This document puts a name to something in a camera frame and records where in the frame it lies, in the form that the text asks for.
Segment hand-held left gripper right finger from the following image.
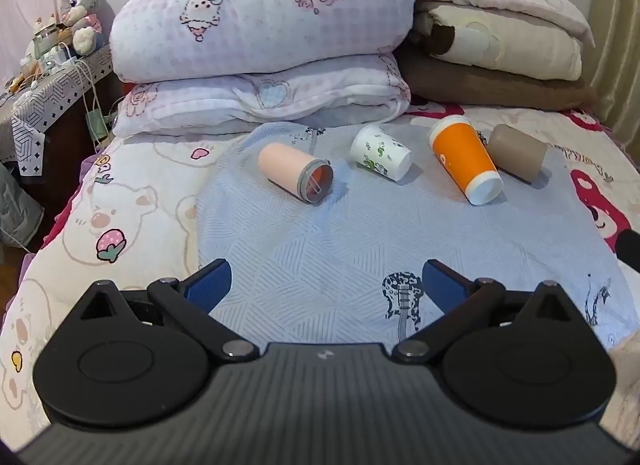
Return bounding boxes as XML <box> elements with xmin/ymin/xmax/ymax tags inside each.
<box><xmin>391</xmin><ymin>259</ymin><xmax>585</xmax><ymax>363</ymax></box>

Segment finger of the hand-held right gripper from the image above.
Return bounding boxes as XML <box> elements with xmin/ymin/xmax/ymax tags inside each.
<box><xmin>615</xmin><ymin>230</ymin><xmax>640</xmax><ymax>273</ymax></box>

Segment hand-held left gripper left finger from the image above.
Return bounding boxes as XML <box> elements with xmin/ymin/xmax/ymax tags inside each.
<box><xmin>67</xmin><ymin>259</ymin><xmax>261</xmax><ymax>362</ymax></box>

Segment orange cup with white rim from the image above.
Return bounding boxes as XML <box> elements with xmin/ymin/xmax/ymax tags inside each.
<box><xmin>428</xmin><ymin>115</ymin><xmax>504</xmax><ymax>206</ymax></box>

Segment pink cup with grey rim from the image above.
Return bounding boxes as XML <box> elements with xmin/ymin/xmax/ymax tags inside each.
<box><xmin>258</xmin><ymin>142</ymin><xmax>335</xmax><ymax>205</ymax></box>

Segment brown cup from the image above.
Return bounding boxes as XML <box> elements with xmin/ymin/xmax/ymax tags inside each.
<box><xmin>486</xmin><ymin>124</ymin><xmax>548</xmax><ymax>183</ymax></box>

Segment white cup with green print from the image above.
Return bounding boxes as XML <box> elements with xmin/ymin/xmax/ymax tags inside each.
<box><xmin>350</xmin><ymin>124</ymin><xmax>413</xmax><ymax>182</ymax></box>

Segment light blue guitar print mat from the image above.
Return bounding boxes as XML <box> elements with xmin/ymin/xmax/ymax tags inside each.
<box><xmin>195</xmin><ymin>120</ymin><xmax>632</xmax><ymax>352</ymax></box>

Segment green charger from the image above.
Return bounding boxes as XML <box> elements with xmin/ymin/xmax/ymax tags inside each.
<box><xmin>86</xmin><ymin>110</ymin><xmax>109</xmax><ymax>144</ymax></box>

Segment beige curtain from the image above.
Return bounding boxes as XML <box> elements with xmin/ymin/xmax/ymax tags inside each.
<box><xmin>582</xmin><ymin>0</ymin><xmax>640</xmax><ymax>166</ymax></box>

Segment brown folded blanket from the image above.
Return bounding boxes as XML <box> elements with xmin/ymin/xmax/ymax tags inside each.
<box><xmin>397</xmin><ymin>42</ymin><xmax>599</xmax><ymax>111</ymax></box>

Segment grey quilted cloth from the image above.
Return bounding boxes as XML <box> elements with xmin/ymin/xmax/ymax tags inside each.
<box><xmin>0</xmin><ymin>162</ymin><xmax>45</xmax><ymax>249</ymax></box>

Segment dark wooden nightstand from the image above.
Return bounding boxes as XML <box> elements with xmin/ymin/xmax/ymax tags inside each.
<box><xmin>44</xmin><ymin>65</ymin><xmax>124</xmax><ymax>158</ymax></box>

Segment beige folded blanket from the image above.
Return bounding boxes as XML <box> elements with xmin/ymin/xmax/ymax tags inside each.
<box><xmin>410</xmin><ymin>0</ymin><xmax>584</xmax><ymax>82</ymax></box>

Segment nightstand with patterned cover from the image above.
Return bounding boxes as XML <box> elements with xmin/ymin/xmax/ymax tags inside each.
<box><xmin>0</xmin><ymin>42</ymin><xmax>114</xmax><ymax>179</ymax></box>

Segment pink checked cartoon quilt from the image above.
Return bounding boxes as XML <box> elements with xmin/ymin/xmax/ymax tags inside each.
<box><xmin>109</xmin><ymin>0</ymin><xmax>419</xmax><ymax>139</ymax></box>

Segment small white bottles and chargers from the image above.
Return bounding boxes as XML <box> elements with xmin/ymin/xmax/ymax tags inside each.
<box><xmin>5</xmin><ymin>12</ymin><xmax>81</xmax><ymax>93</ymax></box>

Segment grey plush bunny toy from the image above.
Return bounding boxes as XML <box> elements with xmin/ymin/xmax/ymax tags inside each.
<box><xmin>52</xmin><ymin>0</ymin><xmax>109</xmax><ymax>57</ymax></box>

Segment white cable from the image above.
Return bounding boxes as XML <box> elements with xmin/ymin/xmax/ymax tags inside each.
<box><xmin>75</xmin><ymin>60</ymin><xmax>113</xmax><ymax>151</ymax></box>

